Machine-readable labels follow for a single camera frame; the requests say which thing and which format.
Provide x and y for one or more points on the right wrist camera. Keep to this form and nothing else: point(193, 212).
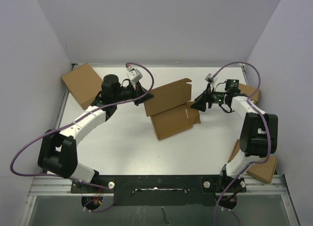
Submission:
point(211, 80)

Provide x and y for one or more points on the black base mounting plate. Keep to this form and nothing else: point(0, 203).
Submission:
point(162, 190)

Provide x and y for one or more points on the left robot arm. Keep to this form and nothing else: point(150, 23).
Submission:
point(58, 153)

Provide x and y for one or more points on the cardboard box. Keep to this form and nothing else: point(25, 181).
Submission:
point(248, 90)
point(170, 109)
point(262, 172)
point(84, 84)

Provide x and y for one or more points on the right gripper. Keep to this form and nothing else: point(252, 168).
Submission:
point(200, 102)

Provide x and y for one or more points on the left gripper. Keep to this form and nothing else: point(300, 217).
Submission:
point(138, 91)

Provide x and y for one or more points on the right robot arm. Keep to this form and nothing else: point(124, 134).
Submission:
point(258, 138)

